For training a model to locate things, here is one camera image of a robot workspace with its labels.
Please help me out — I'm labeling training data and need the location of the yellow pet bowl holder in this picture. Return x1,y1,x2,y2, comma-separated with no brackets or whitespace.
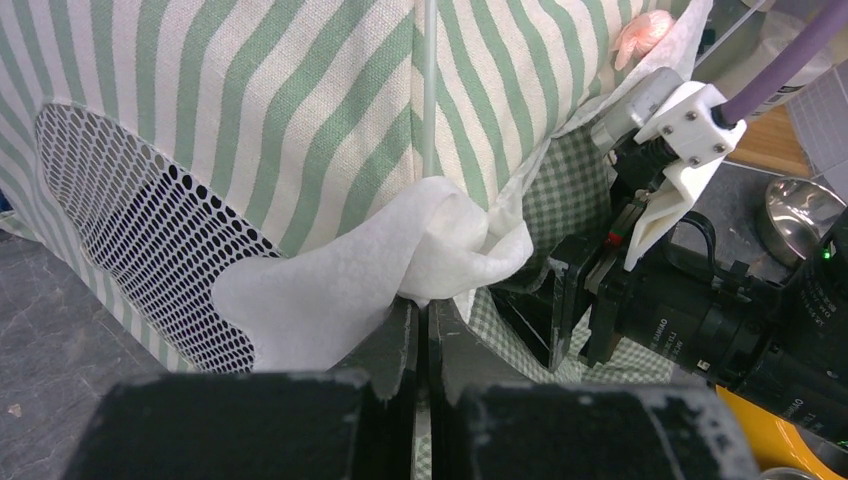
715,387,847,479

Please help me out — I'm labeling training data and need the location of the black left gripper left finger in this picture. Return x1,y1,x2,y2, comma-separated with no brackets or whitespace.
64,299,419,479

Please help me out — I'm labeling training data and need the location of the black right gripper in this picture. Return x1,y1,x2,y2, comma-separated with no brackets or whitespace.
490,135,790,386

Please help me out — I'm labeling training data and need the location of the steel bowl near shelf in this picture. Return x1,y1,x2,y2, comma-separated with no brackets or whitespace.
755,177,846,269

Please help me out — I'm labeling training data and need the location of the white wire wooden shelf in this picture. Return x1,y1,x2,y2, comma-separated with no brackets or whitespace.
694,1,847,178

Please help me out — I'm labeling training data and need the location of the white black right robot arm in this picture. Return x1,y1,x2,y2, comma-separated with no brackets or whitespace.
492,138,847,447

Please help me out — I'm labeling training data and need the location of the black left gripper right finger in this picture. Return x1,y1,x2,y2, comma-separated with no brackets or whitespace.
428,301,759,479

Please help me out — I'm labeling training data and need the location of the green striped pet tent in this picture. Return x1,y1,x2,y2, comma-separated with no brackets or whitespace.
1,1,712,372

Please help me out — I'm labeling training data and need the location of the white toilet paper roll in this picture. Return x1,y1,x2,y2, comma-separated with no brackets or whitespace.
712,1,847,129

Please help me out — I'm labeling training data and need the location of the green checked pet cushion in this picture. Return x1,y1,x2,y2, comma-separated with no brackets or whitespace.
454,125,672,384

